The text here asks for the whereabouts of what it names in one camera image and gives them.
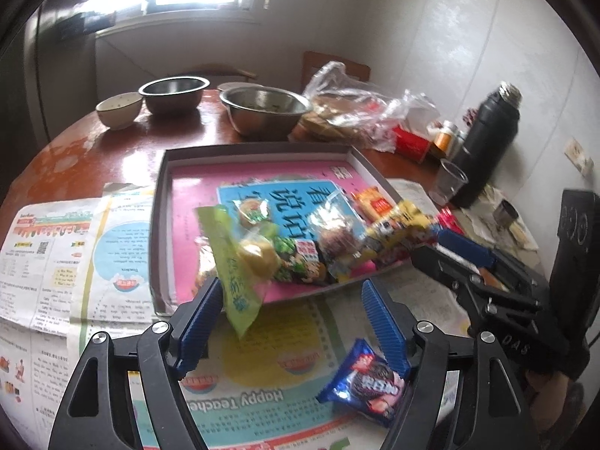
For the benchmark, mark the white medicine bottle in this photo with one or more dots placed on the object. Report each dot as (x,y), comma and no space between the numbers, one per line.
(461,137)

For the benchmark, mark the clear plastic cup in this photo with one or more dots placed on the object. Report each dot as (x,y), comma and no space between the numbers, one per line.
(447,183)

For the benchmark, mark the small ceramic bowl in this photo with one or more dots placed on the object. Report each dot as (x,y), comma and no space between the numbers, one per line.
(119,112)

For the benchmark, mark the newspaper with blue circle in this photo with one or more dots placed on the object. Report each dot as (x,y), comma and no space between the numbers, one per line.
(122,253)

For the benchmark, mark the blue cookie packet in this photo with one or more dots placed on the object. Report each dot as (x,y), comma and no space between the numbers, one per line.
(370,384)

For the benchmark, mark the wooden chair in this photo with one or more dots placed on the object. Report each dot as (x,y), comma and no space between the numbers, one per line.
(314,65)

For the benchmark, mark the brown cake clear packet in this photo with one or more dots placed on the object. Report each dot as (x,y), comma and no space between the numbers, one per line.
(340,239)

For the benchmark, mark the pink book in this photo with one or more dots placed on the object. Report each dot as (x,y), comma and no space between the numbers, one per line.
(192,187)

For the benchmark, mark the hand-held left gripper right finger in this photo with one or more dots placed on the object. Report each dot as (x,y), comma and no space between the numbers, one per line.
(386,333)

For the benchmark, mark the clear plastic bag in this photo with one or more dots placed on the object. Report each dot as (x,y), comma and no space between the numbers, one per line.
(356,108)

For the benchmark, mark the red tissue box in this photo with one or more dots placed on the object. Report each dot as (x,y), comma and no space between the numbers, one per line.
(412,145)

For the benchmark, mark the orange snack packet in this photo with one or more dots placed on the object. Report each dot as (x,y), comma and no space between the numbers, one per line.
(375,204)

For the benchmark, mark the dark refrigerator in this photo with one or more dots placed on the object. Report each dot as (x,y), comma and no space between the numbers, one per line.
(37,65)

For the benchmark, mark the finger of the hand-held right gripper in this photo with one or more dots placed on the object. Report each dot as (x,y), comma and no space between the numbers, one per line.
(466,246)
(440,267)

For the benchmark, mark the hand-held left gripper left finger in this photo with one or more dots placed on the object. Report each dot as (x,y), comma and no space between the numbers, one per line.
(197,328)

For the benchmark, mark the small steel cup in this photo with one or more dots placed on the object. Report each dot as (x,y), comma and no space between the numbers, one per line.
(506,215)

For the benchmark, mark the steel bowl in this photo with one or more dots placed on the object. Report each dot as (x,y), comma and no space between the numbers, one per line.
(262,115)
(173,96)

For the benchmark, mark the red white artificial flowers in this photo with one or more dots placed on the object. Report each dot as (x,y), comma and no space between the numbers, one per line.
(471,116)

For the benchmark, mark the round cake green-label packet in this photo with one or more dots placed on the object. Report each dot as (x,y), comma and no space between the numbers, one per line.
(253,211)

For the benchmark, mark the grey cardboard box tray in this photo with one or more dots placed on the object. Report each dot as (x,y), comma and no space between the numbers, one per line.
(161,243)

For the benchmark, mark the wall socket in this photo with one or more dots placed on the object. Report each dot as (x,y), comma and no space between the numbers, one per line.
(579,155)

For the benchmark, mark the crumpled white paper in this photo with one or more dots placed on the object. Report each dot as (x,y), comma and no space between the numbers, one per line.
(483,225)

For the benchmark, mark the dark green pea packet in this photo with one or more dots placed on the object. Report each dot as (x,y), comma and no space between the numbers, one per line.
(295,267)

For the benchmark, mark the person's right hand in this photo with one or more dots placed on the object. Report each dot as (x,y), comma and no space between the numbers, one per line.
(548,398)

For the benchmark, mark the newspaper with red banner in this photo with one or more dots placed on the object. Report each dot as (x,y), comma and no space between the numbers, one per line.
(42,253)

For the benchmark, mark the yellow panda snack packet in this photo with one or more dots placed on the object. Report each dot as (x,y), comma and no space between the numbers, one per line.
(403,218)

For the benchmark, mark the black thermos bottle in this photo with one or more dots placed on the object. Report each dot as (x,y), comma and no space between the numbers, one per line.
(487,150)

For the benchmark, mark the light green cake packet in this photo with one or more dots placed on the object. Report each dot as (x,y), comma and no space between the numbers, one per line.
(229,267)

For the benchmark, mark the red panda snack packet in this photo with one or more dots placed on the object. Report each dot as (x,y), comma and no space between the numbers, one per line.
(393,253)

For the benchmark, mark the orange medicine bottle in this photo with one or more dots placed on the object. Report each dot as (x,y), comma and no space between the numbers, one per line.
(443,140)

